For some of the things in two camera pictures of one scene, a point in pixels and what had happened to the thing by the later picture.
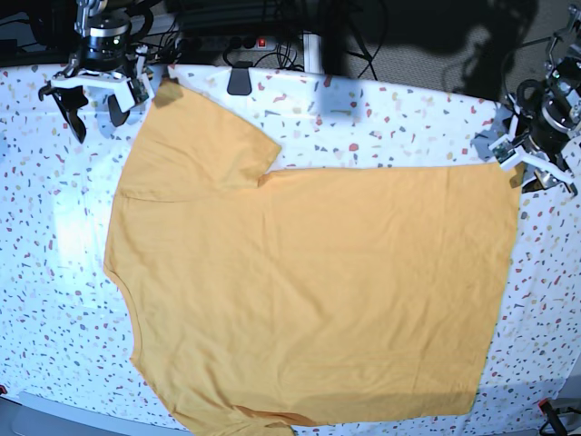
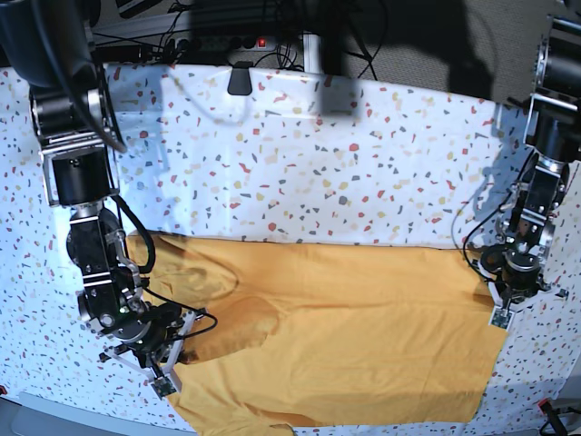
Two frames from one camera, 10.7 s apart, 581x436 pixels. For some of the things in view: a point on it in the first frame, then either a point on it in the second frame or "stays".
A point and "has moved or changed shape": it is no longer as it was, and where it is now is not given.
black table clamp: (240, 82) stays
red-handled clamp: (553, 419) stays
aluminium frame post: (312, 48) stays
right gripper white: (510, 157) -> (512, 278)
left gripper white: (131, 90) -> (152, 357)
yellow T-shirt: (312, 298) has moved or changed shape
